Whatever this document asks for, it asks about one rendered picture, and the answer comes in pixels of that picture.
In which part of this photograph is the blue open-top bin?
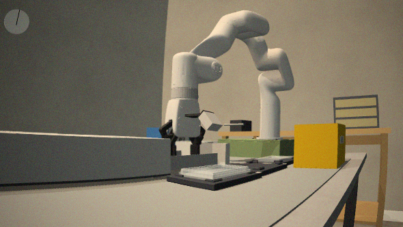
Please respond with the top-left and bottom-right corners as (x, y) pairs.
(147, 127), (190, 142)

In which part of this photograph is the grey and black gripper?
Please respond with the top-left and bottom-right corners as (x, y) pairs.
(159, 98), (206, 156)

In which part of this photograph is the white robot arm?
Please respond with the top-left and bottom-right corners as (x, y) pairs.
(171, 10), (294, 139)

